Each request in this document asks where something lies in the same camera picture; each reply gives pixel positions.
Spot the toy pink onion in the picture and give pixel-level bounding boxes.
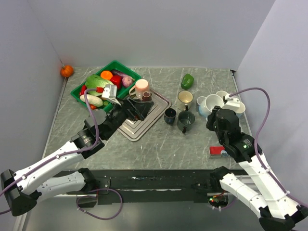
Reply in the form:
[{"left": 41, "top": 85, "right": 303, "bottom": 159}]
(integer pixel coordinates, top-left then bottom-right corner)
[{"left": 122, "top": 77, "right": 134, "bottom": 88}]

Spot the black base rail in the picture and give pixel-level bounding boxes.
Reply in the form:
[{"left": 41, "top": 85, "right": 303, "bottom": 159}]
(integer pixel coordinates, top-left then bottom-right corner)
[{"left": 92, "top": 169, "right": 223, "bottom": 203}]

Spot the dark grey mug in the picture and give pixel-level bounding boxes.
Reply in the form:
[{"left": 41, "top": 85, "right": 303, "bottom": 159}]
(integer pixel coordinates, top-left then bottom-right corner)
[{"left": 177, "top": 111, "right": 195, "bottom": 134}]

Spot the red box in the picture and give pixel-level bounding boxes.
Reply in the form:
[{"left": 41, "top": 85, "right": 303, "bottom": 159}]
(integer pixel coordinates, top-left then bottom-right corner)
[{"left": 209, "top": 146, "right": 230, "bottom": 158}]

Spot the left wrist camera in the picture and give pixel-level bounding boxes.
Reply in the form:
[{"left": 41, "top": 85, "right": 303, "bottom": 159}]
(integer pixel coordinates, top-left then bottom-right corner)
[{"left": 96, "top": 84, "right": 120, "bottom": 105}]

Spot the purple cable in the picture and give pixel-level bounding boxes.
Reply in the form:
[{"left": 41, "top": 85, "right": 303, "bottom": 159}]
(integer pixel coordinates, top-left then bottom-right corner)
[
  {"left": 0, "top": 88, "right": 123, "bottom": 220},
  {"left": 211, "top": 87, "right": 308, "bottom": 211}
]

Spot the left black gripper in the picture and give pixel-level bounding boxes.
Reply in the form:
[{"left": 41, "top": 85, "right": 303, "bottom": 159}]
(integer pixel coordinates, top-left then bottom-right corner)
[{"left": 103, "top": 96, "right": 154, "bottom": 140}]

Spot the small orange pumpkin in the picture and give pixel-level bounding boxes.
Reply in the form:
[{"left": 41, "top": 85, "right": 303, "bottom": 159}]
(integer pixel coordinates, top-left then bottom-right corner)
[{"left": 60, "top": 65, "right": 74, "bottom": 78}]

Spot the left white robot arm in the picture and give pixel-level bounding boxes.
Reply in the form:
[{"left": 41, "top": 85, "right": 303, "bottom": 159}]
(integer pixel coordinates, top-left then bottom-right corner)
[{"left": 0, "top": 98, "right": 154, "bottom": 217}]

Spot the toy cabbage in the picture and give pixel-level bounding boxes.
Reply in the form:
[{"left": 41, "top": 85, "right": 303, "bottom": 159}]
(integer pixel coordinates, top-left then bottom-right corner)
[{"left": 85, "top": 75, "right": 113, "bottom": 89}]

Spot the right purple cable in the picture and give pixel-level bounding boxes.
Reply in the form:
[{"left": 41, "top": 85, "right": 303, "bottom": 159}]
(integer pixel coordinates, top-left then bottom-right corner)
[{"left": 211, "top": 87, "right": 308, "bottom": 211}]

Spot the maroon mug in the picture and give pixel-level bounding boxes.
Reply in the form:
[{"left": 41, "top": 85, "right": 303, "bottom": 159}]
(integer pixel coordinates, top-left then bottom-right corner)
[{"left": 141, "top": 91, "right": 152, "bottom": 102}]

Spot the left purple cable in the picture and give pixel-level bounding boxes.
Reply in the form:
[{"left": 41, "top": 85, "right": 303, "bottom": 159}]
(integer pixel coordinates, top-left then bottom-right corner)
[{"left": 0, "top": 88, "right": 123, "bottom": 220}]

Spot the toy purple eggplant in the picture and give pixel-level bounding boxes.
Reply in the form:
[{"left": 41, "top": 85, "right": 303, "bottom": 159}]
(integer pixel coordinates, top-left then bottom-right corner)
[{"left": 110, "top": 69, "right": 135, "bottom": 81}]

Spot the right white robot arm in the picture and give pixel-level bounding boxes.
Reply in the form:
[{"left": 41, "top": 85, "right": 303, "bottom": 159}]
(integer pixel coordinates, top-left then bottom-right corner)
[{"left": 206, "top": 106, "right": 308, "bottom": 231}]

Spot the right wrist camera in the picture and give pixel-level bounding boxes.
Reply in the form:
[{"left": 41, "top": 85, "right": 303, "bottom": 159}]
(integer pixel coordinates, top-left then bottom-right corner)
[{"left": 222, "top": 94, "right": 240, "bottom": 111}]

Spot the dark blue mug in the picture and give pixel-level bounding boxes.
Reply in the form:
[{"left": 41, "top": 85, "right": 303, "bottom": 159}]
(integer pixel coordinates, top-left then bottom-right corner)
[{"left": 164, "top": 108, "right": 176, "bottom": 125}]

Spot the green bell pepper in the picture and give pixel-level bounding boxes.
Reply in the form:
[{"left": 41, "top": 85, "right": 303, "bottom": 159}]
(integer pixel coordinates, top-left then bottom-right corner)
[{"left": 181, "top": 74, "right": 194, "bottom": 90}]

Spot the grey blue faceted mug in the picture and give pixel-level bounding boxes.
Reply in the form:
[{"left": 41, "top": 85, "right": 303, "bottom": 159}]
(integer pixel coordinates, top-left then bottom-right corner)
[{"left": 196, "top": 96, "right": 206, "bottom": 113}]

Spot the toy red pepper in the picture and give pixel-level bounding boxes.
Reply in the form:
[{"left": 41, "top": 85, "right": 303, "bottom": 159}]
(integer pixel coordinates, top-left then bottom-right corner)
[{"left": 110, "top": 75, "right": 122, "bottom": 90}]

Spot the light blue faceted mug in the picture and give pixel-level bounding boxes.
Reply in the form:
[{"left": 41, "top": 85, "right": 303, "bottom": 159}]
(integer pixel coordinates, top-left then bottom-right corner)
[{"left": 235, "top": 102, "right": 246, "bottom": 118}]

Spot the green plastic basket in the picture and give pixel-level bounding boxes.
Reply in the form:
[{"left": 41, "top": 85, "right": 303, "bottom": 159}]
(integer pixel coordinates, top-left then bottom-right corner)
[{"left": 71, "top": 61, "right": 141, "bottom": 106}]

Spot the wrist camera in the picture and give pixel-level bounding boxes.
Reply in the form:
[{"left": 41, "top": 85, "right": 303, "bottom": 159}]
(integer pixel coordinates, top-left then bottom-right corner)
[
  {"left": 96, "top": 84, "right": 120, "bottom": 105},
  {"left": 222, "top": 94, "right": 240, "bottom": 111}
]

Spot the white mug blue text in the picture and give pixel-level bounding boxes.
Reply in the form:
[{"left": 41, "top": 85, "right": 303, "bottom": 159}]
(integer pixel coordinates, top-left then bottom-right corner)
[{"left": 216, "top": 90, "right": 228, "bottom": 99}]

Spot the steel tray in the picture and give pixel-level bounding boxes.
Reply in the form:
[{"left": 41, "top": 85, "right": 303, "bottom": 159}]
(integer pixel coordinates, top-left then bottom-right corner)
[{"left": 117, "top": 89, "right": 172, "bottom": 141}]

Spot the toy white radish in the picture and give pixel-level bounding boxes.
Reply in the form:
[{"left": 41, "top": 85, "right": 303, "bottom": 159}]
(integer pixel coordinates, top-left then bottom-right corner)
[{"left": 86, "top": 94, "right": 103, "bottom": 107}]

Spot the cream mug black handle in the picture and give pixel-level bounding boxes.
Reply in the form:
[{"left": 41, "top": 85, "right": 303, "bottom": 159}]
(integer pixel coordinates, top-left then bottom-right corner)
[{"left": 177, "top": 90, "right": 193, "bottom": 111}]

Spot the toy red chili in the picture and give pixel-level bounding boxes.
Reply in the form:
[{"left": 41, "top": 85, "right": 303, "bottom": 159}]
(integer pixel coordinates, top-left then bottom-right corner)
[{"left": 79, "top": 84, "right": 87, "bottom": 96}]

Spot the toy orange carrot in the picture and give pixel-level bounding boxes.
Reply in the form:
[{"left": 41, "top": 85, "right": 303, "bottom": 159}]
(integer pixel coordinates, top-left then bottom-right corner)
[{"left": 100, "top": 70, "right": 113, "bottom": 80}]

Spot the light blue white-bottom mug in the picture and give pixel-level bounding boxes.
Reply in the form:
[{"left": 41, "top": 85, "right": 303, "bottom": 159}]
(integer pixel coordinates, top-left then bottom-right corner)
[{"left": 199, "top": 94, "right": 224, "bottom": 117}]

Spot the pink mug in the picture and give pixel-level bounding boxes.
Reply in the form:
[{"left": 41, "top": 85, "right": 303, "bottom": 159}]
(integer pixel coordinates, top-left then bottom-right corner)
[{"left": 128, "top": 79, "right": 150, "bottom": 99}]

